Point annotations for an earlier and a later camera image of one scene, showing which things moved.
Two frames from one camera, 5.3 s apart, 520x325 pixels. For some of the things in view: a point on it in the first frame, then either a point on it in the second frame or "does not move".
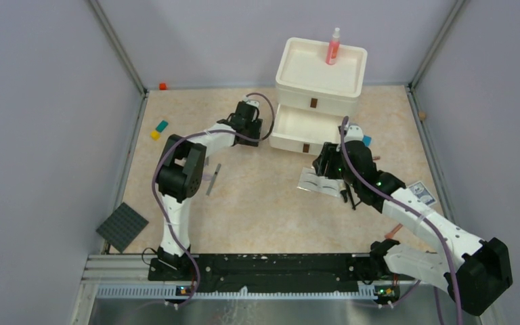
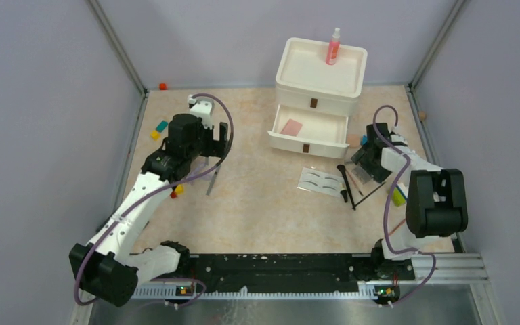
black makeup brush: (351, 196) does not move
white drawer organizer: (313, 97) does not move
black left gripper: (254, 125) -> (215, 147)
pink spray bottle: (333, 48) does not move
